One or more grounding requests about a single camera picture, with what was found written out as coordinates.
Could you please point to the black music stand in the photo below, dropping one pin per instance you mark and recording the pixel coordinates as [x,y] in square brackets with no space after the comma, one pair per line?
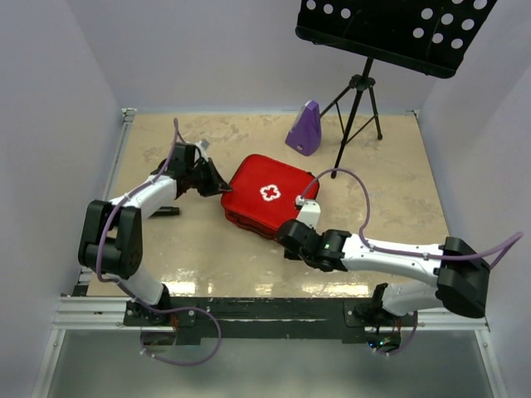
[426,36]

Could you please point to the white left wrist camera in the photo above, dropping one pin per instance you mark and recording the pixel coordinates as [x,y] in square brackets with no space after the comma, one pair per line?
[203,144]

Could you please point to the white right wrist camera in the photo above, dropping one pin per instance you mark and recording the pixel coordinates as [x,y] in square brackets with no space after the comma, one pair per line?
[309,211]

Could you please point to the black microphone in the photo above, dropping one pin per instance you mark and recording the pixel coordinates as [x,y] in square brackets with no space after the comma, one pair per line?
[166,211]

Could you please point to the red black medicine kit case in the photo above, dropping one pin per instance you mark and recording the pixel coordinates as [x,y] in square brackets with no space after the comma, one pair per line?
[263,194]

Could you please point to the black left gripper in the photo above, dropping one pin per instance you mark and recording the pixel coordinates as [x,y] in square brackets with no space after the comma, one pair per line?
[215,184]

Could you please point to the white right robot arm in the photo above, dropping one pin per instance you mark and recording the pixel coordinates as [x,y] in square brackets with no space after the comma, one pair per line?
[449,276]

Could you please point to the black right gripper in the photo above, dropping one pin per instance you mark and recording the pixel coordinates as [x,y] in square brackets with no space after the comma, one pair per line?
[288,255]

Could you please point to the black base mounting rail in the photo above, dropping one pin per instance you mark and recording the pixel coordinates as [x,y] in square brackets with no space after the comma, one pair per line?
[344,319]

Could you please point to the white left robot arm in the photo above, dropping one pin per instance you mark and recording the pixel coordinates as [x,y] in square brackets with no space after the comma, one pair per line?
[111,242]

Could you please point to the purple metronome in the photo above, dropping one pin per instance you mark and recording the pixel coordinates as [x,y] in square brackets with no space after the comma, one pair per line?
[305,134]

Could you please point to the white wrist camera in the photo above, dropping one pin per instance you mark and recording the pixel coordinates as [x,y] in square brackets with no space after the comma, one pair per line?
[203,144]
[309,211]

